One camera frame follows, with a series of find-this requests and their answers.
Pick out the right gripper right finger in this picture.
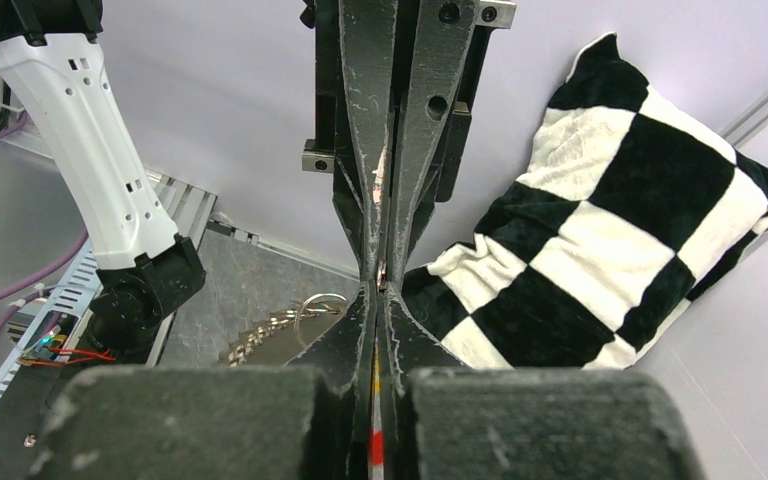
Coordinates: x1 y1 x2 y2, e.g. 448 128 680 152
378 287 705 479

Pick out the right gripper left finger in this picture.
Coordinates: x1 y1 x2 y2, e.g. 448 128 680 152
26 283 379 480

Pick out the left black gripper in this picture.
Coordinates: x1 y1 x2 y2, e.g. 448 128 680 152
300 1 517 287

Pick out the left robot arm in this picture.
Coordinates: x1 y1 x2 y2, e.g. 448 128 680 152
0 1 517 353

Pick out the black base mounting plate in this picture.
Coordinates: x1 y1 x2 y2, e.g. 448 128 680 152
0 311 160 480

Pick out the black white checkered pillow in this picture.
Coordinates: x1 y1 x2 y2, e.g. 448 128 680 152
402 32 768 369

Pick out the white slotted cable duct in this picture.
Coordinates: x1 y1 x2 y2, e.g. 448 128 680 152
0 241 101 400

